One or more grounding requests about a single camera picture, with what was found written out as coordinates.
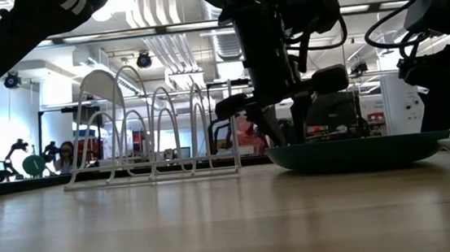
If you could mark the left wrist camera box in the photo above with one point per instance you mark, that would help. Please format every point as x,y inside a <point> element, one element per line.
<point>310,4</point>

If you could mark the black computer monitor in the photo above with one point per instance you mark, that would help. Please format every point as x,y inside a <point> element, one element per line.
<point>338,112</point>

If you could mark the black gantry frame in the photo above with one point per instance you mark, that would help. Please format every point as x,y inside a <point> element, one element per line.
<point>40,138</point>
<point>241,82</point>

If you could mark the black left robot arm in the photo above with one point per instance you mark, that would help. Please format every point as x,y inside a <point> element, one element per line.
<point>17,34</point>

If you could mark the black aluminium table frame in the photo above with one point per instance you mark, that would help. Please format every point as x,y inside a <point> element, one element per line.
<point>10,187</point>

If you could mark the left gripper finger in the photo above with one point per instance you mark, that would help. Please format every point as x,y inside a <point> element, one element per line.
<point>265,118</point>
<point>301,115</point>

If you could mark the background green disc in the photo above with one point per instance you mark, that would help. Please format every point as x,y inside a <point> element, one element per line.
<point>33,166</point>

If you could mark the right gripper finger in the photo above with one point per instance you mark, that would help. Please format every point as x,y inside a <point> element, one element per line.
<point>436,111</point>

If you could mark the green plate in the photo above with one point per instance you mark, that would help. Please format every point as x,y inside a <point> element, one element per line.
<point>354,154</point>

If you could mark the black ceiling light rail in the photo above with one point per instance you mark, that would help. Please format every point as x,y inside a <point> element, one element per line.
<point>161,29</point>

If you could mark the white pillar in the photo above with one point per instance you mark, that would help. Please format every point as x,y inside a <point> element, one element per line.
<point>394,103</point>

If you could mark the person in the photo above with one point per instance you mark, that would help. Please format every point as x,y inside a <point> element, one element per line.
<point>65,156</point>
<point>251,140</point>

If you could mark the silver ventilation duct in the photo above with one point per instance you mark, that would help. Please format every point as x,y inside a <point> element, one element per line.
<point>228,44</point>

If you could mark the black ceiling camera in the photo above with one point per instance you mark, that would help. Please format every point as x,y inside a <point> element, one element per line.
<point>144,60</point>
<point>12,80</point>
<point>359,68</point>

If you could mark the background black robot arm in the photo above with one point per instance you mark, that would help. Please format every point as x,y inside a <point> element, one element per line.
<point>16,145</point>

